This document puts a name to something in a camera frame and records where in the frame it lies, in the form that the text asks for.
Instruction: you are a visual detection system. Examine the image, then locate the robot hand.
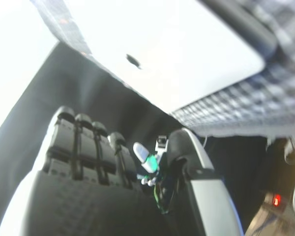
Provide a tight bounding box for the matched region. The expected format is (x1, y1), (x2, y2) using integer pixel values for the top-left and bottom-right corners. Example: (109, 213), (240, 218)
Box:
(0, 105), (244, 236)

